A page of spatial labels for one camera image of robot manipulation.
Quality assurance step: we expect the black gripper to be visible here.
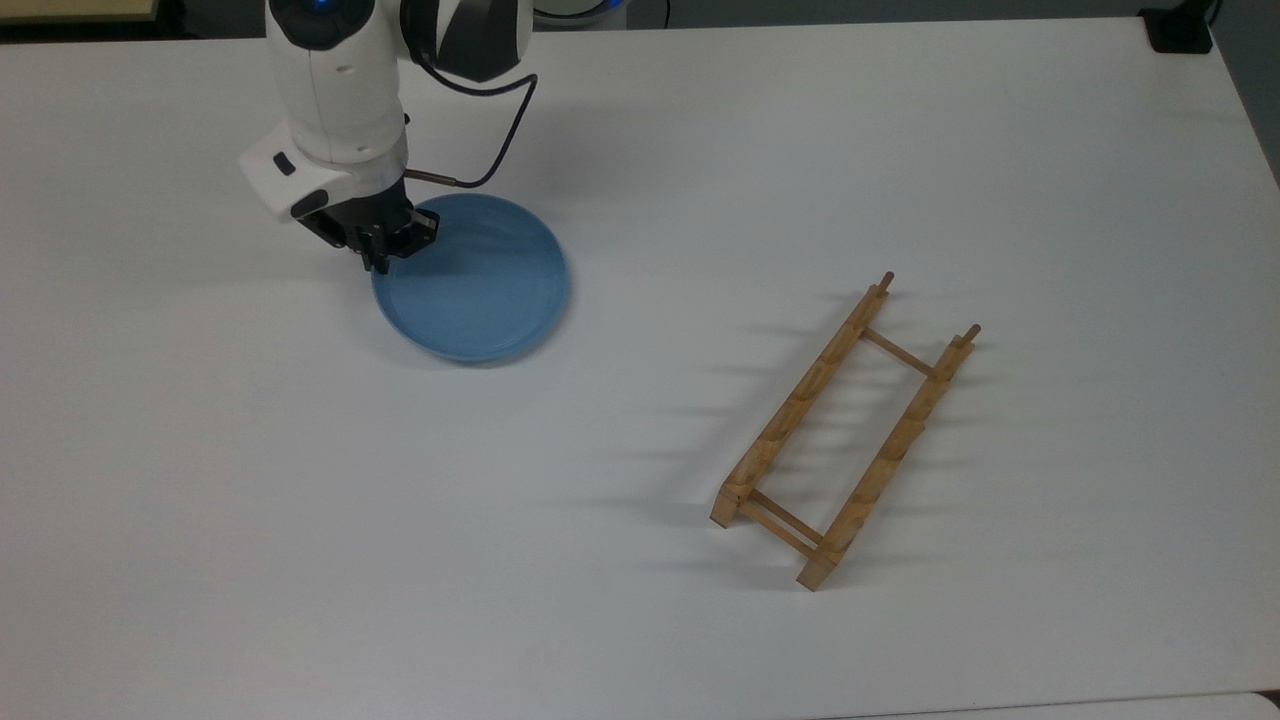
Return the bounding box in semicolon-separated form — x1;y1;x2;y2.
295;176;442;275

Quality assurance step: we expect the blue round plate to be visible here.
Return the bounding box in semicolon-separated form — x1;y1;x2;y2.
371;192;572;365

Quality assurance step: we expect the wooden plate rack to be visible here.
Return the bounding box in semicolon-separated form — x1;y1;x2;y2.
709;270;983;593

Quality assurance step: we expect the light wooden desk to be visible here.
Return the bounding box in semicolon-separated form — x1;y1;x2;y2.
0;0;163;24

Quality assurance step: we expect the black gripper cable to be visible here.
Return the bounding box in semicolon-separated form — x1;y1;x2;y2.
403;45;542;191

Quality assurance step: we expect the black table clamp mount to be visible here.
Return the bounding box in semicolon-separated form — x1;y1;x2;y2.
1138;0;1217;55

